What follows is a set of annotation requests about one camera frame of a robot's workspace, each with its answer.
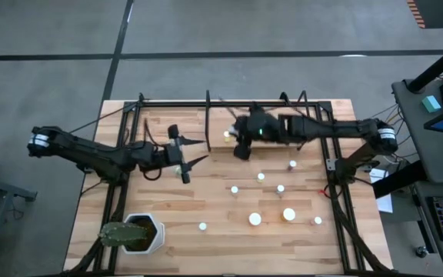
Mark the green cactus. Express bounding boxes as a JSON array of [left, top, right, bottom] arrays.
[[98, 222, 148, 248]]

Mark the black stand beam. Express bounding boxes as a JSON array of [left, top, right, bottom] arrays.
[[371, 159, 427, 199]]

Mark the white paper sheet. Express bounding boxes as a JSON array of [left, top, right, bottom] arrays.
[[369, 168, 394, 214]]

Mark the orange-striped dark floor mat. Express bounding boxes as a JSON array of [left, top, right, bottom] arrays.
[[405, 0, 443, 30]]

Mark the white hexagonal planter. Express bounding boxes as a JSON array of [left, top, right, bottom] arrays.
[[121, 212, 166, 255]]

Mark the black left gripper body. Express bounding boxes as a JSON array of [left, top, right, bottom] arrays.
[[162, 123, 192, 185]]

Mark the black table frame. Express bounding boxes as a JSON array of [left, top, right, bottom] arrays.
[[62, 91, 394, 277]]

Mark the grey metal desk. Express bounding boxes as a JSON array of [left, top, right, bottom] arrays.
[[0, 171, 38, 277]]

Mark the thin black cable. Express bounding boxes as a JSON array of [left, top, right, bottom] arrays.
[[68, 98, 142, 135]]

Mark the grey side desk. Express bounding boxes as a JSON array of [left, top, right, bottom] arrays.
[[391, 78, 443, 277]]

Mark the wooden shelf board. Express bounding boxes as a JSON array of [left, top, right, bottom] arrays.
[[208, 106, 302, 151]]

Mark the teal box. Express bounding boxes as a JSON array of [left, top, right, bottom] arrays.
[[421, 95, 442, 114]]

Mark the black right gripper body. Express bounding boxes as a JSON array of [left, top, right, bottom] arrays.
[[231, 105, 282, 161]]

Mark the black diagonal pole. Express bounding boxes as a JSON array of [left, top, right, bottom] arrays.
[[406, 36, 443, 94]]

